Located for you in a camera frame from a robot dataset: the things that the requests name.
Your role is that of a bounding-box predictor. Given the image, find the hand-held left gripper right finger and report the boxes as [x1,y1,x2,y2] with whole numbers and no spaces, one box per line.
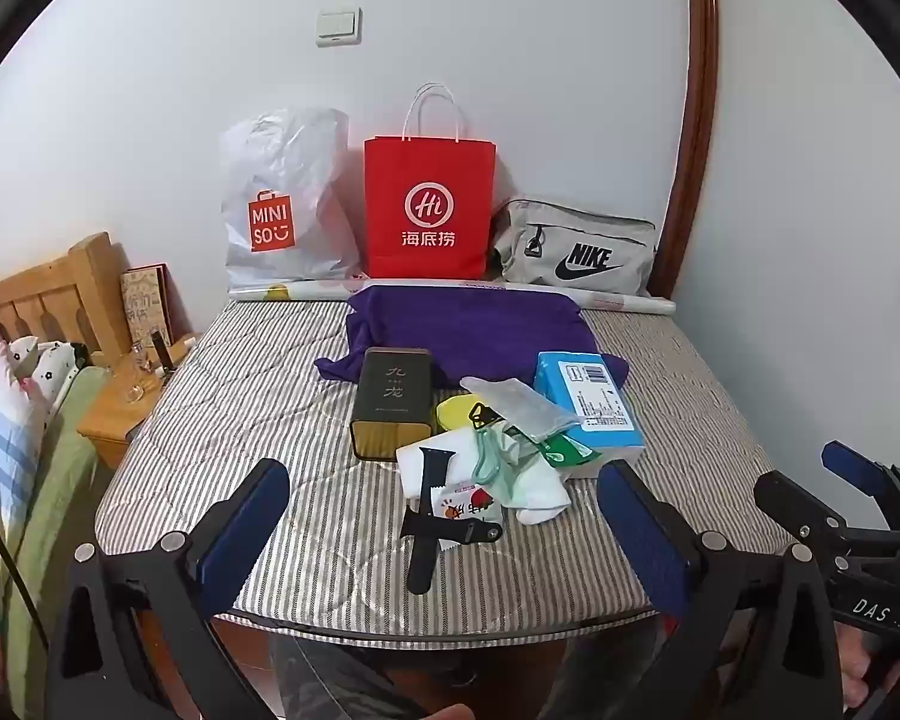
[562,459,845,720]

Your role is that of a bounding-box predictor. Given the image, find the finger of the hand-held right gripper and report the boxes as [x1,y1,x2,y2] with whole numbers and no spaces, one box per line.
[754,471,900,563]
[821,441,900,518]

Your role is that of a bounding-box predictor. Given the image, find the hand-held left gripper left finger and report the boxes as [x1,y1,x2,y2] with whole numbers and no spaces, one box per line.
[45,457,293,720]

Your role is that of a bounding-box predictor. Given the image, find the white socks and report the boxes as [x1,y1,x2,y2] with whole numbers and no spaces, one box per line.
[495,450,572,527]

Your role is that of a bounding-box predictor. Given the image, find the mint green sock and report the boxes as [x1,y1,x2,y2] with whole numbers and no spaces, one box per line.
[471,427,520,485]

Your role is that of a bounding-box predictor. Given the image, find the white fruit print packet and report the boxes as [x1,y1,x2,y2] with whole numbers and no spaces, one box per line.
[435,487,505,541]

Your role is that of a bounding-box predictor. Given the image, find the clear bubble wrap bag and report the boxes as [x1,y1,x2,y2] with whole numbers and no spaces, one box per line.
[460,375,582,443]

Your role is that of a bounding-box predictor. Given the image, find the white sponge block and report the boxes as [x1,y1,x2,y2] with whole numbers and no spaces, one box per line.
[396,427,481,500]

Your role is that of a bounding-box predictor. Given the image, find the yellow and black pouch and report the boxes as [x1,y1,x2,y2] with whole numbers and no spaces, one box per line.
[435,390,507,434]

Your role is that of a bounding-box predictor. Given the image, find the person's right hand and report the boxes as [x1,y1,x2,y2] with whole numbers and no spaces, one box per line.
[838,624,900,712]

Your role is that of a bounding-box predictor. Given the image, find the striped mattress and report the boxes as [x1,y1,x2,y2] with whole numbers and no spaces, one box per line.
[94,292,796,646]

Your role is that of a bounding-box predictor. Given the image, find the blue tissue box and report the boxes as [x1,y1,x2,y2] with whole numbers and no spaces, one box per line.
[532,351,644,477]

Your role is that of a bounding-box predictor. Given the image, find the wooden nightstand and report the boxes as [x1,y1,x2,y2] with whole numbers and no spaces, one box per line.
[76,334,200,470]

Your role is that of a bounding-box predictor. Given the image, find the person's dark patterned pants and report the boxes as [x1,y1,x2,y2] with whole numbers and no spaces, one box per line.
[266,626,657,720]

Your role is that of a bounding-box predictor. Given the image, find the clear drinking glass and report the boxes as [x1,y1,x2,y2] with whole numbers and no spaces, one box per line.
[124,341,156,402]

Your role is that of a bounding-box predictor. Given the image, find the green bed sheet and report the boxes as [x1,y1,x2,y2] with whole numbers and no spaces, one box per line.
[0,367,110,720]

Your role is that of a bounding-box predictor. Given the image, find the dark green tea tin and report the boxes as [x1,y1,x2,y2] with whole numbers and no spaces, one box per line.
[351,347,440,462]

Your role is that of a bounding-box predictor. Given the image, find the brown patterned book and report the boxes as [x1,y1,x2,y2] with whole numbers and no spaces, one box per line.
[120,264,175,346]

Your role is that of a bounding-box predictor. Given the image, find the rolled white printed paper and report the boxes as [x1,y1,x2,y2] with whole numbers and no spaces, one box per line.
[227,276,677,316]

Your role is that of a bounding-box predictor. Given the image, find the white black-dotted plush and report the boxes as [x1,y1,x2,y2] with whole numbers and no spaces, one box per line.
[7,336,89,407]

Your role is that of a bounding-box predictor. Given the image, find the pastel striped pillow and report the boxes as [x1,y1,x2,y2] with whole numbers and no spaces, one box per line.
[0,341,50,533]

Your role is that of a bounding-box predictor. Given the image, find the purple towel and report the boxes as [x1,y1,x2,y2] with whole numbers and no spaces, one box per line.
[315,283,629,391]

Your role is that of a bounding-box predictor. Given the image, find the wooden headboard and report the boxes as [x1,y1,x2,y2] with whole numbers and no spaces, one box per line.
[0,232,132,368]

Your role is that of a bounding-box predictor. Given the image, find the grey bag with black logo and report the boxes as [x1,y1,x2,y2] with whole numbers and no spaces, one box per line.
[491,199,659,293]

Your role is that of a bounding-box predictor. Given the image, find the white plastic shopping bag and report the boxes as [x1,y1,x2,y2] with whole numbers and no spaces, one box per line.
[220,106,361,287]

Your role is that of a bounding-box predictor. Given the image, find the red paper bag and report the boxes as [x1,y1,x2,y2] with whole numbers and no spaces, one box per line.
[364,84,496,280]

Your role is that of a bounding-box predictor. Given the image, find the black watch strap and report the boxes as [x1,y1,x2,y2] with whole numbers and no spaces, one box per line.
[400,446,505,595]

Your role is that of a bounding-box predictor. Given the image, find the black cable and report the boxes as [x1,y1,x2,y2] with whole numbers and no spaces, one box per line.
[0,478,50,647]

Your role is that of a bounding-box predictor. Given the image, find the brown wooden door frame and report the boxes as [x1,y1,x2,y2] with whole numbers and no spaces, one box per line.
[649,0,721,297]

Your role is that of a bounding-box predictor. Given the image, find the white wall switch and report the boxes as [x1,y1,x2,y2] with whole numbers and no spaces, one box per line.
[316,7,362,46]

